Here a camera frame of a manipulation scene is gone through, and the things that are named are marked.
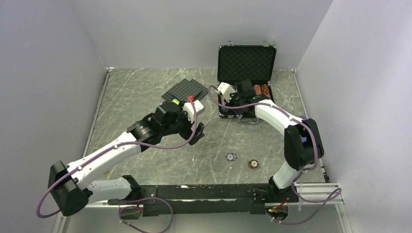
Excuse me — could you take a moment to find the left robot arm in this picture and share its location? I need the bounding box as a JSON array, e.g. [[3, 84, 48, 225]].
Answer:
[[48, 100, 205, 216]]

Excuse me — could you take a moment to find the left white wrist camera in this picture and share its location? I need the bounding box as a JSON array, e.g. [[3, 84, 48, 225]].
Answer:
[[183, 96, 205, 123]]

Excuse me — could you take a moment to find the purple cylinder object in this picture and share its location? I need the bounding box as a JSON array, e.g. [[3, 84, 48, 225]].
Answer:
[[300, 116, 307, 142]]

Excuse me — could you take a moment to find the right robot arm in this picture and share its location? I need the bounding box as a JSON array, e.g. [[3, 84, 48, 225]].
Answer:
[[218, 80, 325, 202]]

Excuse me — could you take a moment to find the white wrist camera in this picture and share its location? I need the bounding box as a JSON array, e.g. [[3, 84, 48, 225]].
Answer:
[[217, 83, 236, 104], [183, 96, 205, 123]]

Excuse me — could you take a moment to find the dark foam pad top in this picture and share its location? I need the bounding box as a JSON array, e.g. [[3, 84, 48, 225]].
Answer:
[[161, 79, 191, 102]]

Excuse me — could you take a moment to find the red chip stack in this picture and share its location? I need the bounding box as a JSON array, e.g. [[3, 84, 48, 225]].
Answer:
[[253, 84, 262, 95]]

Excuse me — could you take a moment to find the yellow-green dice block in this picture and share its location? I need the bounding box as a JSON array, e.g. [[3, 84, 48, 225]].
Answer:
[[172, 99, 180, 105]]

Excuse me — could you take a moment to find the black base frame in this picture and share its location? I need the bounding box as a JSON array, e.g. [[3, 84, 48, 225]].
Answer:
[[107, 183, 300, 216]]

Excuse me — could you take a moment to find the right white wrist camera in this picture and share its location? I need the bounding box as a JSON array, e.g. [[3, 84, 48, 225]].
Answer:
[[217, 83, 236, 104]]

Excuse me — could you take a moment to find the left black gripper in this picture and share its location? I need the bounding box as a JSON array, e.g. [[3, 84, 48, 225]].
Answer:
[[162, 101, 205, 145]]

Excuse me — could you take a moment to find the black poker case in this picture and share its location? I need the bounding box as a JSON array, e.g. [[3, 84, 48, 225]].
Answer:
[[217, 45, 277, 106]]

